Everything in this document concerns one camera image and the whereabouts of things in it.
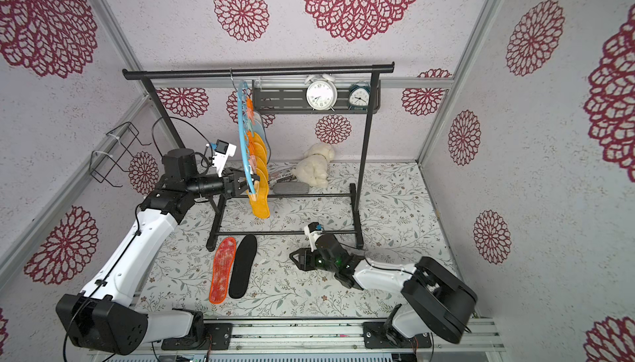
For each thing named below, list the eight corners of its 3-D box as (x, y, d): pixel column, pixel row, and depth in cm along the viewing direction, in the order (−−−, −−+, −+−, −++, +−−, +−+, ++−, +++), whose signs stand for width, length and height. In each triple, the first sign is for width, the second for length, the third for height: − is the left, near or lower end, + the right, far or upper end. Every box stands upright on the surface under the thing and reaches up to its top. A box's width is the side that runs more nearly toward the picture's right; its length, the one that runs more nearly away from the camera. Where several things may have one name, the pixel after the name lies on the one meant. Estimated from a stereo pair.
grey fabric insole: (273, 193, 110) (272, 189, 107) (274, 186, 112) (274, 182, 110) (309, 193, 110) (309, 189, 107) (309, 186, 112) (309, 182, 110)
